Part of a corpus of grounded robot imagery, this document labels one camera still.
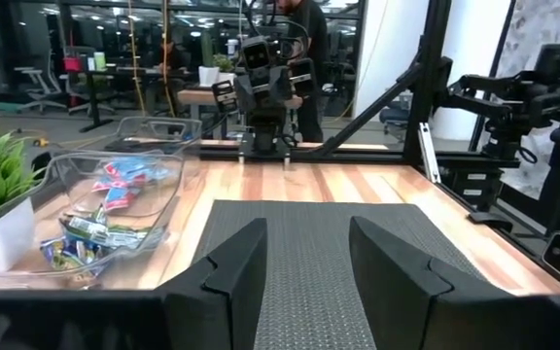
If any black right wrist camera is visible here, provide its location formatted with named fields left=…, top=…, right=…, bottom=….
left=239, top=36, right=274, bottom=72

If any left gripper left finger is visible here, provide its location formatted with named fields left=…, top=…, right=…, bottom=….
left=156, top=217, right=268, bottom=350

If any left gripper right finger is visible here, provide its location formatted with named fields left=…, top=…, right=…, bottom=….
left=348, top=215, right=560, bottom=350

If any grey office chair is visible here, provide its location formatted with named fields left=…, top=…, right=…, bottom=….
left=15, top=48, right=70, bottom=116

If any black equipment box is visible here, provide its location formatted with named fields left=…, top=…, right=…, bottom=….
left=442, top=164, right=505, bottom=213

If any dark grey woven mat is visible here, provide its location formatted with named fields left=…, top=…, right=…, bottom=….
left=190, top=198, right=490, bottom=350

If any clear plastic bin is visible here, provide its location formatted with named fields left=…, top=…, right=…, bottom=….
left=0, top=150, right=187, bottom=293
left=65, top=115, right=204, bottom=220

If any wooden table top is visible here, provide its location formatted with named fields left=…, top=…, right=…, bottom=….
left=177, top=88, right=305, bottom=111

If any blue office chair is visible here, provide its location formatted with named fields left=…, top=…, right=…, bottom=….
left=379, top=104, right=412, bottom=142

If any person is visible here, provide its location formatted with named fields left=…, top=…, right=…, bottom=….
left=274, top=0, right=330, bottom=144

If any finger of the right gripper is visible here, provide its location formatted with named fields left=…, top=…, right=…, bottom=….
left=287, top=57, right=318, bottom=98
left=210, top=80, right=240, bottom=114

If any black office desk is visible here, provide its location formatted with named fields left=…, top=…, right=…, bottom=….
left=63, top=65, right=174, bottom=133

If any silver metal bracket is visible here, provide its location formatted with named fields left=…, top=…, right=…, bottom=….
left=416, top=121, right=442, bottom=185

